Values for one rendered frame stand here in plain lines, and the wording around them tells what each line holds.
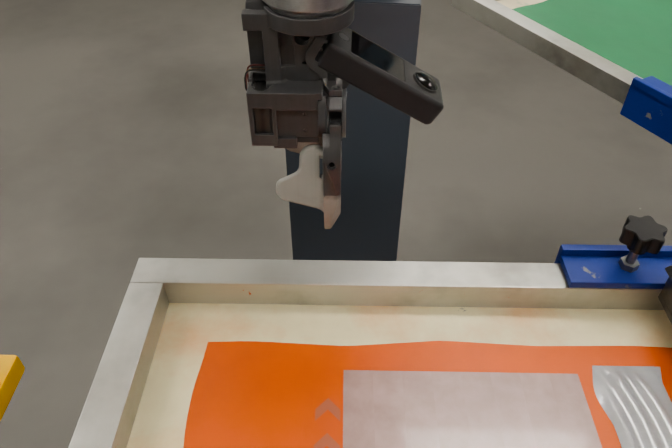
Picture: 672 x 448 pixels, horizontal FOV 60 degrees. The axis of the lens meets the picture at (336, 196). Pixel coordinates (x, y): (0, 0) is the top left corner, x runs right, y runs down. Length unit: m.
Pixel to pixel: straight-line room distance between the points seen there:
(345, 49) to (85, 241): 1.87
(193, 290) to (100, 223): 1.66
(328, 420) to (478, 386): 0.15
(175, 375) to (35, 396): 1.28
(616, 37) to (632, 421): 0.87
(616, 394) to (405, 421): 0.21
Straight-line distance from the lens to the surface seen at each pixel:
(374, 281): 0.66
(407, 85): 0.49
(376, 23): 0.76
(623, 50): 1.30
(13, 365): 0.72
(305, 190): 0.53
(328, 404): 0.61
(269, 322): 0.67
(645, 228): 0.69
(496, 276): 0.68
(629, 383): 0.68
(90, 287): 2.11
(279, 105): 0.48
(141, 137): 2.72
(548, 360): 0.67
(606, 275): 0.71
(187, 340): 0.67
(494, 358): 0.66
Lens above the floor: 1.48
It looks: 41 degrees down
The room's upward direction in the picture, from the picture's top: straight up
